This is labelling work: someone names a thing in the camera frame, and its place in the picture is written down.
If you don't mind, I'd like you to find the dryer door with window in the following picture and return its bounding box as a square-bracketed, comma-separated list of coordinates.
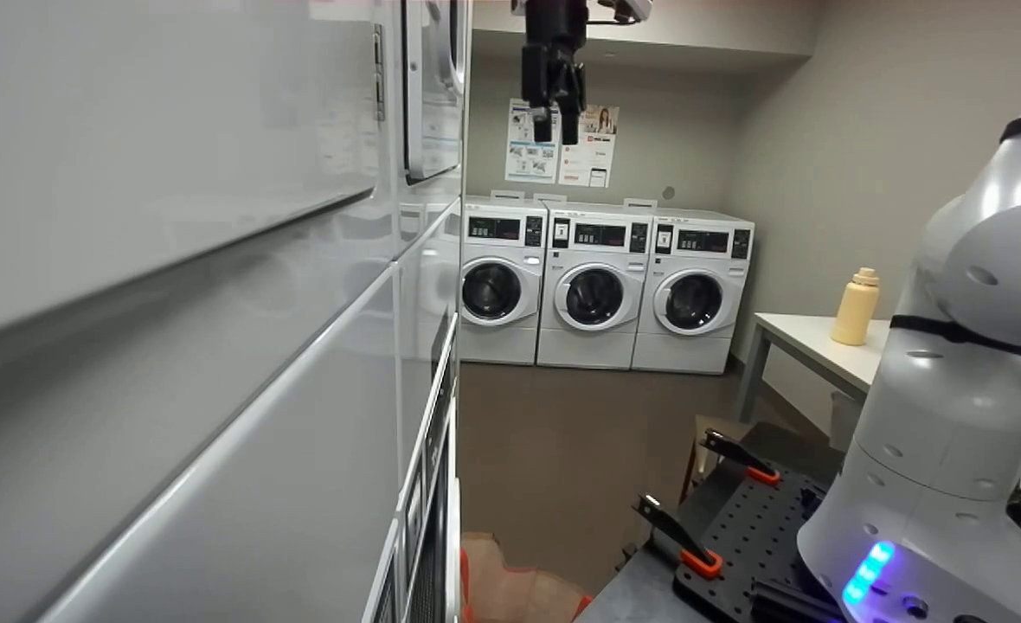
[397, 0, 471, 186]

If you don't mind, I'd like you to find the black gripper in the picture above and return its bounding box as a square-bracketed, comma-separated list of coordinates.
[517, 0, 592, 148]

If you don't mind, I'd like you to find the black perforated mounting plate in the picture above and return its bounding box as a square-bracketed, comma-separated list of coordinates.
[669, 453, 850, 623]

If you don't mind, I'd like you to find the white stacked dryer number four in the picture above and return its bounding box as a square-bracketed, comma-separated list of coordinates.
[0, 0, 411, 623]

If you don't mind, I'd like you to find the black orange clamp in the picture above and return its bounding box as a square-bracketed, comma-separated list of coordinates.
[699, 426, 785, 489]
[633, 492, 731, 584]

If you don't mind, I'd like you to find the reddish orange object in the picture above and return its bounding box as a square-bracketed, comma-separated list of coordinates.
[459, 532, 596, 623]

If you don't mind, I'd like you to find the yellow plastic bottle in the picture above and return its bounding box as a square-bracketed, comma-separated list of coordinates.
[825, 262, 887, 350]

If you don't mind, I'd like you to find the white folding table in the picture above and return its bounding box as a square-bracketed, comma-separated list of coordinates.
[733, 307, 1021, 523]

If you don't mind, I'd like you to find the white stacked dryer number five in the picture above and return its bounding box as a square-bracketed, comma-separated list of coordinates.
[394, 0, 474, 623]

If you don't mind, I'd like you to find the white front-load washer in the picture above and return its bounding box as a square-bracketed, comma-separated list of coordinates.
[629, 209, 756, 378]
[531, 205, 652, 374]
[456, 198, 549, 369]

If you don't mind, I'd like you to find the white orange wall poster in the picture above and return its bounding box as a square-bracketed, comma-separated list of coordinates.
[557, 105, 621, 189]

